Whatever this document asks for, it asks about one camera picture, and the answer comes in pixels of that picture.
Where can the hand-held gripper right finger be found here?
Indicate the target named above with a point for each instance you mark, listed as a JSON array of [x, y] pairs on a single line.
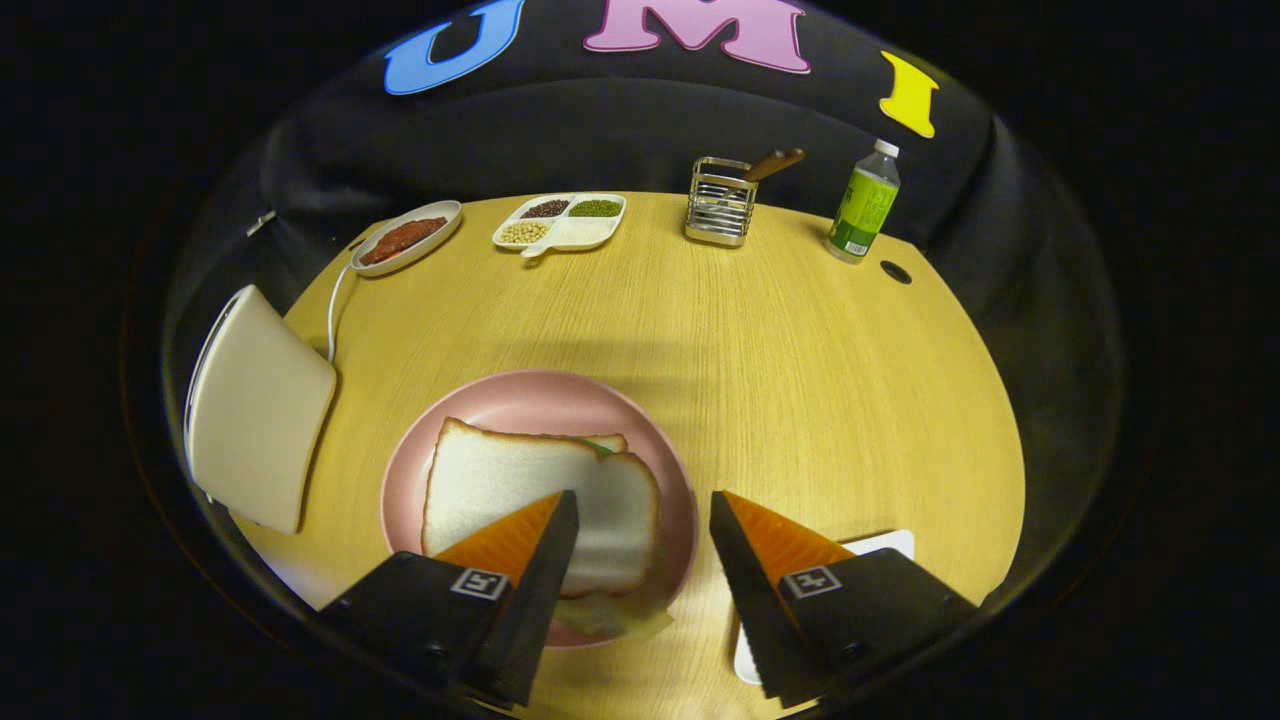
[[755, 600]]

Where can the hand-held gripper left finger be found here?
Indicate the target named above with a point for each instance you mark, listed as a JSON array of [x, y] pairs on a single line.
[[535, 610]]

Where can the green lettuce leaf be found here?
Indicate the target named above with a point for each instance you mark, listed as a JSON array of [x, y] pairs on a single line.
[[610, 615]]

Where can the small white bread slice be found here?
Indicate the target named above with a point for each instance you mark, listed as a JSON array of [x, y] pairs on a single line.
[[620, 520]]

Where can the large white bread slice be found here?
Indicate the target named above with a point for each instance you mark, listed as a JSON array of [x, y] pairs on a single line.
[[490, 490]]

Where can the white rectangular plate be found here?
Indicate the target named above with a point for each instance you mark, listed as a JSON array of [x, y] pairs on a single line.
[[890, 542]]

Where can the pink plate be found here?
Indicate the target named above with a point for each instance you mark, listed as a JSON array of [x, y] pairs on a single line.
[[520, 400]]

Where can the white toaster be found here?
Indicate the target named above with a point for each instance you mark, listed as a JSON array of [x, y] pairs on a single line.
[[255, 410]]

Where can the white divided dish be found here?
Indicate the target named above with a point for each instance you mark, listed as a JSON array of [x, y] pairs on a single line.
[[580, 235]]

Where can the pile of yellow beans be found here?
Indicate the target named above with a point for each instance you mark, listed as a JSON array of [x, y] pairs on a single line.
[[524, 232]]

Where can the brown steak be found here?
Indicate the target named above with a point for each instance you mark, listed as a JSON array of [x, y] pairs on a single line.
[[405, 238]]

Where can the white round plate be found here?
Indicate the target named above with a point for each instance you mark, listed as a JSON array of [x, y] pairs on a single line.
[[452, 218]]

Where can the pile of dark beans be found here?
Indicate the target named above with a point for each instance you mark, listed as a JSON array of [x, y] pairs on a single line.
[[545, 208]]

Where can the green label bottle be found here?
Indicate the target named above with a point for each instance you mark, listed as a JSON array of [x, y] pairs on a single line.
[[862, 210]]

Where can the pile of green beans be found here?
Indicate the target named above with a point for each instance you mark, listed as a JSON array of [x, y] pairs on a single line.
[[595, 208]]

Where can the white clip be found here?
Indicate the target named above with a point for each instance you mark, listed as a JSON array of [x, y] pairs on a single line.
[[262, 222]]

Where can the black backdrop cloth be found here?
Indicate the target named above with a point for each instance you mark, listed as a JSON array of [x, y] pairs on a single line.
[[600, 130]]

